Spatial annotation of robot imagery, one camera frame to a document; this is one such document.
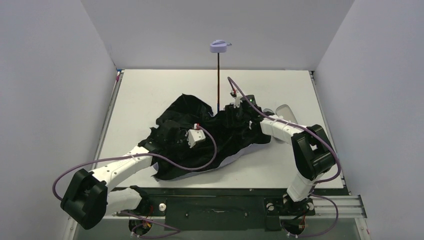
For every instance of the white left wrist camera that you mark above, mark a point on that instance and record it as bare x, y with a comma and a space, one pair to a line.
195, 135

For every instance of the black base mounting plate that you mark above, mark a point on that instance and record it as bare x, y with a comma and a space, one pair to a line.
269, 223

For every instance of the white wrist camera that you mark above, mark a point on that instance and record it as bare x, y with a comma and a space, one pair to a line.
195, 135
237, 98

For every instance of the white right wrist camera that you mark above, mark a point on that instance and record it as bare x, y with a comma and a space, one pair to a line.
237, 98

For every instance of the aluminium front frame rail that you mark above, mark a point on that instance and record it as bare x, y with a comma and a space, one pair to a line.
202, 206

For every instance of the lavender folding umbrella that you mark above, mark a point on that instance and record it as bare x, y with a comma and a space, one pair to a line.
222, 145

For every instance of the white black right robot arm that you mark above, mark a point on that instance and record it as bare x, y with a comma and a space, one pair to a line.
313, 154

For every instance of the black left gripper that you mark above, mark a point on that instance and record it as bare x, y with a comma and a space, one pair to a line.
180, 133

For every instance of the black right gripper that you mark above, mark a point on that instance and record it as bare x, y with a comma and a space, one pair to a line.
231, 113

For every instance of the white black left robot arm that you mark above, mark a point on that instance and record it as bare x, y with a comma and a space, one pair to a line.
91, 195

